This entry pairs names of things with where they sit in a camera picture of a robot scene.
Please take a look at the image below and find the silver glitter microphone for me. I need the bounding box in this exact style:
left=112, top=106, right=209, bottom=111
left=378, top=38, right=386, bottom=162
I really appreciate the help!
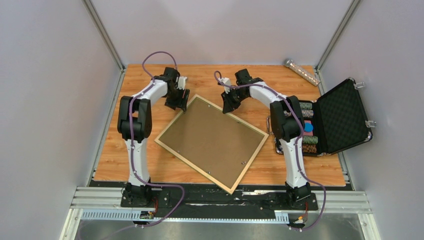
left=283, top=58, right=321, bottom=87

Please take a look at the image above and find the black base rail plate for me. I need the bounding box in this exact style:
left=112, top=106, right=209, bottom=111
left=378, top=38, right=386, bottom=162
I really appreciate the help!
left=120, top=183, right=319, bottom=220

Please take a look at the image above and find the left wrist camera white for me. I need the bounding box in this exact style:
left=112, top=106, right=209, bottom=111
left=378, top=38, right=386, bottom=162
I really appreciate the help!
left=176, top=76, right=188, bottom=90

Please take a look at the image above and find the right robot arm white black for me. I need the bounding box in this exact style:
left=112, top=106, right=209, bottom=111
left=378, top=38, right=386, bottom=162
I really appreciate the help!
left=213, top=69, right=311, bottom=209

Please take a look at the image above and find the wooden picture frame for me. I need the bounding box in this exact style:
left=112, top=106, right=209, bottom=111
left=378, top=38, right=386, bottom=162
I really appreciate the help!
left=154, top=94, right=270, bottom=196

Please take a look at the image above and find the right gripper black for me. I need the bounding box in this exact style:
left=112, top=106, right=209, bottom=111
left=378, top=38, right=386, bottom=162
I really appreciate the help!
left=222, top=87, right=249, bottom=114

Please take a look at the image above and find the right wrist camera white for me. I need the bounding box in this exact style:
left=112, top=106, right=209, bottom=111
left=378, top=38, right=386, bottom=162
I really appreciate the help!
left=218, top=77, right=231, bottom=92

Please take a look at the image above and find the blue poker chip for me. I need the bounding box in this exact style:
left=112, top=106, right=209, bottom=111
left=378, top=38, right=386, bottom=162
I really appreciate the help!
left=304, top=122, right=314, bottom=133

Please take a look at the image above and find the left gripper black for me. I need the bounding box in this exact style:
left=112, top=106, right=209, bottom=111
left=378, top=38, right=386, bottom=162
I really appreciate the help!
left=165, top=86, right=191, bottom=113

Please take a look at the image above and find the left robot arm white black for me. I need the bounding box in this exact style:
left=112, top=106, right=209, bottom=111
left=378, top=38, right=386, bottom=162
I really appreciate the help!
left=117, top=67, right=190, bottom=208

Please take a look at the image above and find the black poker chip case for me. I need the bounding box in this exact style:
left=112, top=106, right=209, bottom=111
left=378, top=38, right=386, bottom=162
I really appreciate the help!
left=266, top=77, right=378, bottom=158

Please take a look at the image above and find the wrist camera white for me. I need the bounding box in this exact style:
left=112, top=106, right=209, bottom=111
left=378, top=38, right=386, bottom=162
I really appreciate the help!
left=176, top=76, right=188, bottom=90
left=218, top=77, right=231, bottom=92

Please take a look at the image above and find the brown frame backing board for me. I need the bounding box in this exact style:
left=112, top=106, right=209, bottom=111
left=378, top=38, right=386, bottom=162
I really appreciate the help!
left=158, top=97, right=266, bottom=190

